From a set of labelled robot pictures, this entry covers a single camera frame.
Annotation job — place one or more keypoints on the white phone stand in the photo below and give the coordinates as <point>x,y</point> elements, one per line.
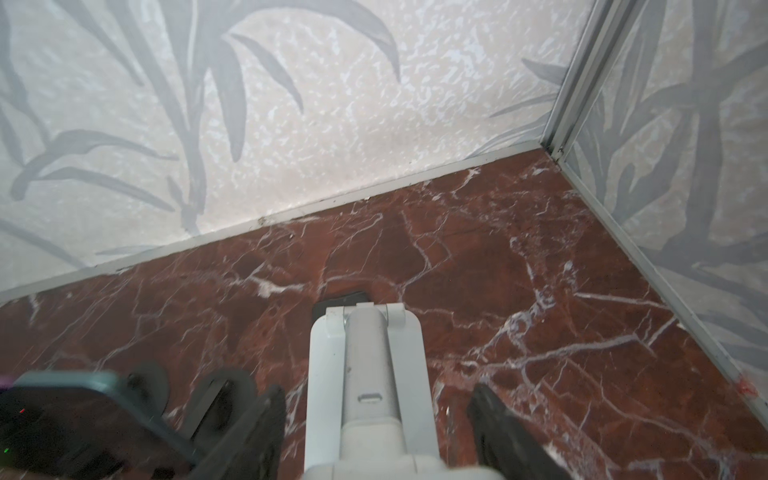
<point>369,406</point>

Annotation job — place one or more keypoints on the middle right black phone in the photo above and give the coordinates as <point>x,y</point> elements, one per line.
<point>88,425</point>

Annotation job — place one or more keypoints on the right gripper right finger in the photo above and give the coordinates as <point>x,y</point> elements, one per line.
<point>504,444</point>

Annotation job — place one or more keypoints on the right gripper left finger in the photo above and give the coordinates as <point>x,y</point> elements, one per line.
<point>251,449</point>

